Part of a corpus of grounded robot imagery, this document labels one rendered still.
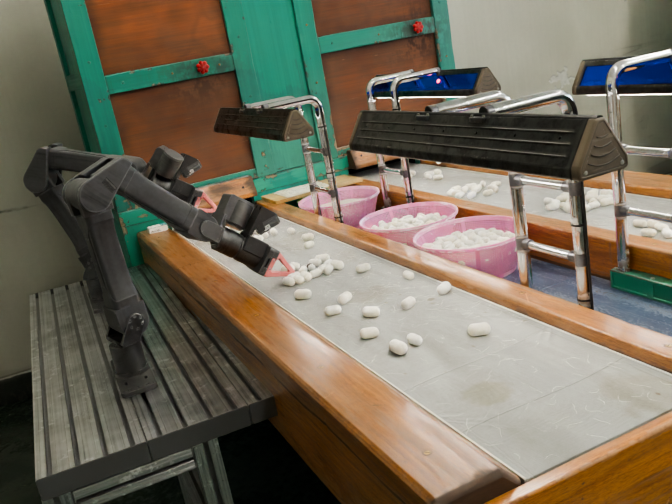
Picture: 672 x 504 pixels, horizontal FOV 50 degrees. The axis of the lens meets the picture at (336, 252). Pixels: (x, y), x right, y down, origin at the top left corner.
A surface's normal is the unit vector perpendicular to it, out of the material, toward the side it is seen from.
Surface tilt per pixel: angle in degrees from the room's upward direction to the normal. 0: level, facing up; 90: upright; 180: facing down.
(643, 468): 90
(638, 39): 90
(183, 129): 90
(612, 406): 0
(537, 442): 0
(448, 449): 0
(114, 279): 87
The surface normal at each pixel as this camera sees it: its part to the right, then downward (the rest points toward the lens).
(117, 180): 0.64, 0.11
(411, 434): -0.18, -0.94
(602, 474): 0.42, 0.18
